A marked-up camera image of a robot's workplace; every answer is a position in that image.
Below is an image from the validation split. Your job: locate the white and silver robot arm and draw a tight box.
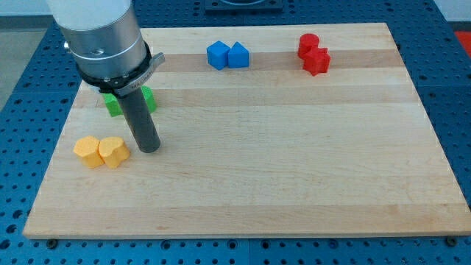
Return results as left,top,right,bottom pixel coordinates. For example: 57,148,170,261
46,0,147,79

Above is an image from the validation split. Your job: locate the blue pentagon block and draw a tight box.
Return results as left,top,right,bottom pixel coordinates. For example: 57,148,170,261
227,42,249,68

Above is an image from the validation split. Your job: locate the wooden board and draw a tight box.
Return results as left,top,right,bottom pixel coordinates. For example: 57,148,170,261
24,23,470,240

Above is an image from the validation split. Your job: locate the blue cube block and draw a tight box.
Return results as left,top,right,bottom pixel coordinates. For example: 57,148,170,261
207,40,230,70

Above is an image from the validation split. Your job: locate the green block right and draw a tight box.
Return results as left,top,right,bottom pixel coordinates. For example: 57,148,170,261
141,85,157,113

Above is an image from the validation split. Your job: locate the green block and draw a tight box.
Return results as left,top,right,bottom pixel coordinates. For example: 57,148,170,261
141,85,157,113
102,93,123,117

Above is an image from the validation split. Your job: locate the red star block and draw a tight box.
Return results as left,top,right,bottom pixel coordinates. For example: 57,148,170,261
302,48,331,76

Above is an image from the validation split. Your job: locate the red cylinder block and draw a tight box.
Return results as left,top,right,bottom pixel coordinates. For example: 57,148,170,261
297,33,320,59

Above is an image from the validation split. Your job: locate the yellow heart block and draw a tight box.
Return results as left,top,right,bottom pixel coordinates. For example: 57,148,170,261
99,136,130,169

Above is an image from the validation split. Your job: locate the green block left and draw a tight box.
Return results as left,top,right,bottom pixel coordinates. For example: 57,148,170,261
102,93,123,117

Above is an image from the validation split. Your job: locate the yellow hexagon block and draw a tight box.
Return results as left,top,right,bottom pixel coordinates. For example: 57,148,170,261
73,135,105,169

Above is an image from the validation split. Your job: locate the black clamp ring with lever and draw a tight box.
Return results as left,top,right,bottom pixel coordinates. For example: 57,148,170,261
75,40,166,99

